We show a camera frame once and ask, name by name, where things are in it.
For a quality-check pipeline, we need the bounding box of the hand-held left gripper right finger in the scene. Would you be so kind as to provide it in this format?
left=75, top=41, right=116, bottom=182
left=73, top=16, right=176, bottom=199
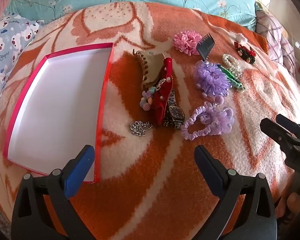
left=194, top=145, right=278, bottom=240

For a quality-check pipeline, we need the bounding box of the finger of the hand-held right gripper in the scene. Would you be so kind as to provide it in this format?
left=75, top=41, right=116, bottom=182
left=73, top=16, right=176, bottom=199
left=260, top=118, right=300, bottom=155
left=276, top=114, right=300, bottom=142

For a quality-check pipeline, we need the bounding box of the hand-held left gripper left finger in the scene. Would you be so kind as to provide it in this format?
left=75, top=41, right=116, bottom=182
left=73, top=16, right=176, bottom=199
left=11, top=144, right=100, bottom=240

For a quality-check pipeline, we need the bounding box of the light purple ruffled scrunchie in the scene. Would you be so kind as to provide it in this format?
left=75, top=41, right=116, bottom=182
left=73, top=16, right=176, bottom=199
left=180, top=101, right=235, bottom=141

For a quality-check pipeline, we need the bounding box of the metal wrist watch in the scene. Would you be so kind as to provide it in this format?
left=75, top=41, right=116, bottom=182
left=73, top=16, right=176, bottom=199
left=162, top=89, right=185, bottom=130

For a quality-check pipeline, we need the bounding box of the red shallow cardboard box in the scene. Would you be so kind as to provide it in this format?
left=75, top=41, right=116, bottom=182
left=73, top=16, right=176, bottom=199
left=2, top=42, right=115, bottom=183

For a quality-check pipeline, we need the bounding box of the white pearl bracelet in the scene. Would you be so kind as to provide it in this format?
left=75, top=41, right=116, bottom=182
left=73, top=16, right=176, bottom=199
left=221, top=53, right=242, bottom=78

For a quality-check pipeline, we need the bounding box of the purple flower scrunchie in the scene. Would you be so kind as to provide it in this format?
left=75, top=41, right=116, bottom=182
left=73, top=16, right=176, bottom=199
left=193, top=60, right=232, bottom=98

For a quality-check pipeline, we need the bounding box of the red velvet toothed hair clip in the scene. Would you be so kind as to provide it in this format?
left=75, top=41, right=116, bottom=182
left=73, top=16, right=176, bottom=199
left=150, top=57, right=175, bottom=126

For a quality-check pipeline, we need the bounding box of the tan claw hair clip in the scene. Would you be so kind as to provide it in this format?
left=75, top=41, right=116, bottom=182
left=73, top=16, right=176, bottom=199
left=132, top=49, right=165, bottom=90

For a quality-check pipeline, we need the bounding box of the person's right hand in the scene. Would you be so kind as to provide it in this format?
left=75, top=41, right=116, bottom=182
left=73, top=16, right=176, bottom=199
left=276, top=192, right=300, bottom=219

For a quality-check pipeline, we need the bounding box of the orange and cream patterned blanket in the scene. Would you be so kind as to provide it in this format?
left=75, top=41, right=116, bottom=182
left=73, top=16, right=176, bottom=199
left=0, top=1, right=300, bottom=240

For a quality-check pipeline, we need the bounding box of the dark green red hair clip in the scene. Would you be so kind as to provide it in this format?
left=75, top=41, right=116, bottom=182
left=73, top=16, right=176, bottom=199
left=237, top=46, right=257, bottom=64

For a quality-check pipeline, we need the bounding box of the plaid cloth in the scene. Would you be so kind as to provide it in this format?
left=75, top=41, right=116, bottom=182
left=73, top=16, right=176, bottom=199
left=255, top=10, right=297, bottom=75

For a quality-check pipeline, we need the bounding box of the small black comb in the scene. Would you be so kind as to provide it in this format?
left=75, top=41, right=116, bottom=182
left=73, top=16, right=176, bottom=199
left=196, top=32, right=215, bottom=62

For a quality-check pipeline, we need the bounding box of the pink flower scrunchie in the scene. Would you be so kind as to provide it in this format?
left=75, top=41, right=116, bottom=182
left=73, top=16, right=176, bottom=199
left=172, top=30, right=203, bottom=56

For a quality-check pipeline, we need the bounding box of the blue bear print pillow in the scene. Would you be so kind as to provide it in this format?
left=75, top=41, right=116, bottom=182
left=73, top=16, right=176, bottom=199
left=0, top=14, right=40, bottom=120

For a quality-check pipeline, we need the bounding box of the green braided hair tie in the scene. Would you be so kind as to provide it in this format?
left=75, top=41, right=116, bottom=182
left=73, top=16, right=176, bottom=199
left=217, top=65, right=246, bottom=93

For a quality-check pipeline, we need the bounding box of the silver chain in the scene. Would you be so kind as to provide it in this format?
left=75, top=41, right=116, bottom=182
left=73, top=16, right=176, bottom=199
left=129, top=120, right=153, bottom=137

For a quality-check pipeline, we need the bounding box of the pastel bead hair tie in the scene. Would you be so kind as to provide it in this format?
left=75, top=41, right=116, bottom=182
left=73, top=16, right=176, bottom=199
left=139, top=86, right=163, bottom=112

